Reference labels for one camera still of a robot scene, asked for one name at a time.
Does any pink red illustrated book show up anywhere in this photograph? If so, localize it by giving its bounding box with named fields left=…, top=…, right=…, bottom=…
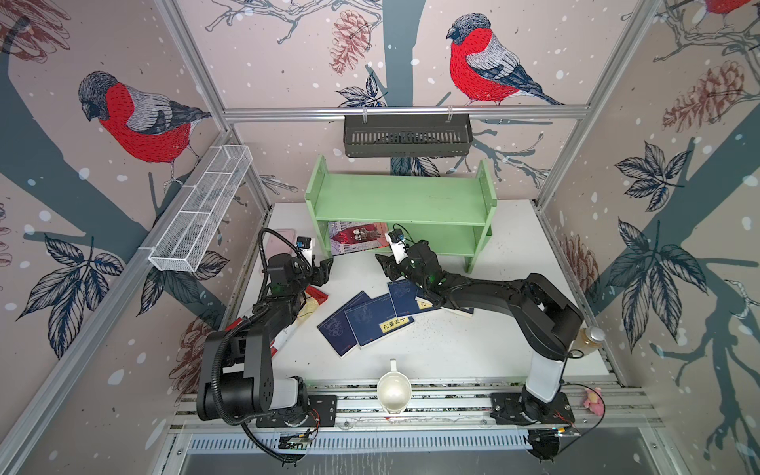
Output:
left=328, top=222, right=389, bottom=255

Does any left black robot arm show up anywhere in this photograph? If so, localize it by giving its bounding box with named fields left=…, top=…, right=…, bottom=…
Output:
left=196, top=253, right=334, bottom=426

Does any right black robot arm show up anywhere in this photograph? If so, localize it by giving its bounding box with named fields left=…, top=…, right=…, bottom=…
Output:
left=375, top=241, right=583, bottom=405

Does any red snack bag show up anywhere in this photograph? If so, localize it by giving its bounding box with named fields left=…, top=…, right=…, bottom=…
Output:
left=226, top=286, right=328, bottom=356

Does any pink rectangular case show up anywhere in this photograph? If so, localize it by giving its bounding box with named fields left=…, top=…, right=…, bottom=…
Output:
left=264, top=229, right=296, bottom=258

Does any blue book yellow label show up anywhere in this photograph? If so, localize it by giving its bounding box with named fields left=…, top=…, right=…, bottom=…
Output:
left=416, top=297, right=474, bottom=317
left=346, top=294, right=415, bottom=348

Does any leftmost blue book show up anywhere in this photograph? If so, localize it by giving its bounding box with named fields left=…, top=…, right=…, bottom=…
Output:
left=317, top=291, right=371, bottom=357

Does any green wooden two-tier shelf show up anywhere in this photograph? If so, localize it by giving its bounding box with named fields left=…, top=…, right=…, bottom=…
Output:
left=305, top=156, right=498, bottom=273

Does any white ceramic pitcher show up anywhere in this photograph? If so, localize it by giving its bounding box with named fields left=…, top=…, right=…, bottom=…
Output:
left=376, top=358, right=413, bottom=415

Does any black hanging slotted basket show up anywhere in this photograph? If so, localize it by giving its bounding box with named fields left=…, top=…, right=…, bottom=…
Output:
left=344, top=114, right=473, bottom=158

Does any small circuit board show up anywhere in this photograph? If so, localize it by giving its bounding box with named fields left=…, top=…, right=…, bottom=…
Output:
left=278, top=433, right=313, bottom=453

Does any amber bottle white cap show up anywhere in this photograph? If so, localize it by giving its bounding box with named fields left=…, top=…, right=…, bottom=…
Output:
left=572, top=326, right=606, bottom=357

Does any pink small toy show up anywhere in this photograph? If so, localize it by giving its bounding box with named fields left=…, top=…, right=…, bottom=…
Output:
left=583, top=388, right=606, bottom=417

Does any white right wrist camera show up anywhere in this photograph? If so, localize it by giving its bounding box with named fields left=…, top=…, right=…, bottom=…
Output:
left=386, top=229, right=408, bottom=264

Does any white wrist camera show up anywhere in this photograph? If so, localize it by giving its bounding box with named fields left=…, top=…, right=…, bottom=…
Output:
left=296, top=236, right=314, bottom=265
left=386, top=229, right=408, bottom=264

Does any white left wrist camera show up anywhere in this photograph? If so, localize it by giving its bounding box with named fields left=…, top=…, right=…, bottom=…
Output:
left=296, top=236, right=314, bottom=265

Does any white wire mesh tray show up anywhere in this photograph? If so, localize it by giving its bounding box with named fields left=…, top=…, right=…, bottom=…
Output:
left=148, top=144, right=253, bottom=272

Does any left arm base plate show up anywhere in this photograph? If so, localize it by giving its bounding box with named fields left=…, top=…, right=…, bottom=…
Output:
left=255, top=395, right=338, bottom=429

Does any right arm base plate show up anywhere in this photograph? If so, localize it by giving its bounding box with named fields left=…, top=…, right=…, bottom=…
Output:
left=490, top=391, right=575, bottom=427

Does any right black thin cable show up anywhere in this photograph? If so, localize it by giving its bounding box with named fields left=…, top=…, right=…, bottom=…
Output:
left=551, top=382, right=608, bottom=443

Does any aluminium mounting rail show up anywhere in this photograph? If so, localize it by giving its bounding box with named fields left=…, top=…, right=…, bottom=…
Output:
left=171, top=382, right=660, bottom=431

